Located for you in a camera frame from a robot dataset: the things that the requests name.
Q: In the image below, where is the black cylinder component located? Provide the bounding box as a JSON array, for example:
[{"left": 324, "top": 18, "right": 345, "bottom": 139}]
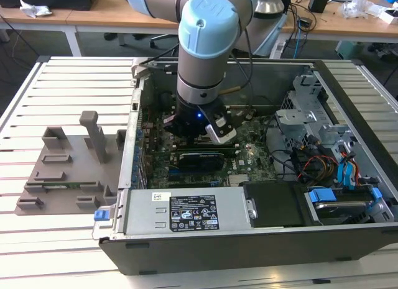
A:
[{"left": 159, "top": 91, "right": 174, "bottom": 111}]

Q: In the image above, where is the black graphics card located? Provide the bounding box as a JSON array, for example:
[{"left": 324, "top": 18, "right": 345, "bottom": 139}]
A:
[{"left": 177, "top": 150, "right": 225, "bottom": 172}]

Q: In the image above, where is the black RAM slot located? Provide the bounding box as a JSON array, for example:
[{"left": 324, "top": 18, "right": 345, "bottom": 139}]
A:
[{"left": 192, "top": 145, "right": 240, "bottom": 152}]

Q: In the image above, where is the black expansion slot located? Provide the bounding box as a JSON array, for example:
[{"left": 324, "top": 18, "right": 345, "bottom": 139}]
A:
[{"left": 169, "top": 175, "right": 231, "bottom": 183}]

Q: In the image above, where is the green motherboard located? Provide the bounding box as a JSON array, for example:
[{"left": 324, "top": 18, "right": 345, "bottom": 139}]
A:
[{"left": 138, "top": 107, "right": 279, "bottom": 189}]

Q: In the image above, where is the silver chipset heatsink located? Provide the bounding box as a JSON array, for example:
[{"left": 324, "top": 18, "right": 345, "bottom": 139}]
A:
[{"left": 229, "top": 173, "right": 249, "bottom": 186}]

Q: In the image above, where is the black office chair base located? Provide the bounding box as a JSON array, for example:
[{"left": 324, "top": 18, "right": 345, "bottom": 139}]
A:
[{"left": 150, "top": 34, "right": 181, "bottom": 57}]

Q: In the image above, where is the silver power supply unit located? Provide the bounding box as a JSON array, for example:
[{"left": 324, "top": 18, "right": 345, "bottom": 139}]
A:
[{"left": 124, "top": 189, "right": 249, "bottom": 236}]

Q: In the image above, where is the silver drive cage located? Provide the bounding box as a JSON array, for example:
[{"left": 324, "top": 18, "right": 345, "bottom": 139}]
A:
[{"left": 275, "top": 73, "right": 358, "bottom": 156}]

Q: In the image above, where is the pale blue teach pendant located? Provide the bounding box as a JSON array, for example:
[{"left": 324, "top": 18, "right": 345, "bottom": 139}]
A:
[{"left": 250, "top": 15, "right": 287, "bottom": 59}]

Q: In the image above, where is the black plastic bay cover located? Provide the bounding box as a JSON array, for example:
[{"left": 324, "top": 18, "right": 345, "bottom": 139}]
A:
[{"left": 243, "top": 181, "right": 307, "bottom": 228}]

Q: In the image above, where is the grey parts rack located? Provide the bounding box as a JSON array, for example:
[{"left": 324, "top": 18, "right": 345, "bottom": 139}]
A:
[{"left": 12, "top": 110, "right": 128, "bottom": 216}]

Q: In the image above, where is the blue case latch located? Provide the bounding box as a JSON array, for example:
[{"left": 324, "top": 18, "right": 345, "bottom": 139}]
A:
[{"left": 93, "top": 209, "right": 112, "bottom": 223}]

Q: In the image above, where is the wooden desk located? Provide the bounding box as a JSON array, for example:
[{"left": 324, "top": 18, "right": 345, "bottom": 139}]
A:
[
  {"left": 281, "top": 0, "right": 398, "bottom": 44},
  {"left": 0, "top": 0, "right": 181, "bottom": 57}
]

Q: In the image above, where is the black open PC case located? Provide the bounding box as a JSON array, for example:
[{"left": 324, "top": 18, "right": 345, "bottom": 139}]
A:
[{"left": 93, "top": 57, "right": 398, "bottom": 276}]

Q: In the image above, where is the hard disk in blue carrier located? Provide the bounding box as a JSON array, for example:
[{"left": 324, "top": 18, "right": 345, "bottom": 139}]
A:
[{"left": 306, "top": 188, "right": 383, "bottom": 225}]

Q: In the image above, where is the small black box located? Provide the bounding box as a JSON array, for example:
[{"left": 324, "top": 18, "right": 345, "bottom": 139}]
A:
[{"left": 307, "top": 0, "right": 330, "bottom": 14}]

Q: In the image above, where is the teal bin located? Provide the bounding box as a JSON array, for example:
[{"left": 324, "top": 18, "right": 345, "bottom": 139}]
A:
[{"left": 335, "top": 41, "right": 365, "bottom": 60}]

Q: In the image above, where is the crumpled white paper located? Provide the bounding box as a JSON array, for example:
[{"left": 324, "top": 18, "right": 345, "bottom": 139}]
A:
[{"left": 19, "top": 0, "right": 53, "bottom": 18}]

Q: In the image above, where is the clear plastic bag pile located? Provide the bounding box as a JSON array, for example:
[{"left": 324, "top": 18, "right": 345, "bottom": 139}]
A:
[{"left": 338, "top": 0, "right": 389, "bottom": 21}]

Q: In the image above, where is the small white box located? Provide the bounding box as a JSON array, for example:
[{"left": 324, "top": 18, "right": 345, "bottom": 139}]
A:
[{"left": 381, "top": 8, "right": 398, "bottom": 24}]

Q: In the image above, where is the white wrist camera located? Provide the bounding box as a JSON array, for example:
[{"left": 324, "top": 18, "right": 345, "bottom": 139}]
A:
[{"left": 203, "top": 110, "right": 238, "bottom": 144}]

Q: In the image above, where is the thin black wire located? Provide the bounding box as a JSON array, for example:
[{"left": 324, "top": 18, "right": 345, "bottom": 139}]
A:
[{"left": 249, "top": 95, "right": 278, "bottom": 116}]

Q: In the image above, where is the black cable loop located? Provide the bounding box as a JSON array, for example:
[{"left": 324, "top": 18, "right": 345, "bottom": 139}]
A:
[{"left": 263, "top": 113, "right": 299, "bottom": 181}]

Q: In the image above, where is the blue hanging cable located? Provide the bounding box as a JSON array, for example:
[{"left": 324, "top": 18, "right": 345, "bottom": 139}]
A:
[{"left": 294, "top": 21, "right": 302, "bottom": 58}]

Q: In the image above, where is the coloured power wire bundle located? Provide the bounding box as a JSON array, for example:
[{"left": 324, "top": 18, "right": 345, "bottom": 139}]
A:
[{"left": 292, "top": 145, "right": 340, "bottom": 181}]

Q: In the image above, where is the blue flat wire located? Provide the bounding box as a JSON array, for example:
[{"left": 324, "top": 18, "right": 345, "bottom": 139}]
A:
[
  {"left": 346, "top": 160, "right": 359, "bottom": 190},
  {"left": 337, "top": 160, "right": 348, "bottom": 190}
]

